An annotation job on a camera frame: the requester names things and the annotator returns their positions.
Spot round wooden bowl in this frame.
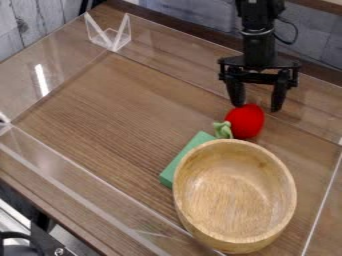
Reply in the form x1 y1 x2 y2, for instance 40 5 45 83
172 139 298 254

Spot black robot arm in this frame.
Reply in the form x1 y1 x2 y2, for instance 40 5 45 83
217 0 300 112

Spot clear acrylic tray wall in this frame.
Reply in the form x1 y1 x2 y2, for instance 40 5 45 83
0 8 342 256

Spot green foam block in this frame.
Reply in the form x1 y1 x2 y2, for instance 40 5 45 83
159 130 217 190

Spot red felt fruit green leaves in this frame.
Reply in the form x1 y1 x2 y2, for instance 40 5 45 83
213 104 264 139

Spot black cable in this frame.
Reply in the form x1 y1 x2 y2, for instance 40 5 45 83
0 231 34 256

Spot black metal mount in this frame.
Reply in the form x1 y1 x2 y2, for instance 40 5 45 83
29 224 77 256

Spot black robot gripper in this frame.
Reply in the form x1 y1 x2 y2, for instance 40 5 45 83
217 55 300 112

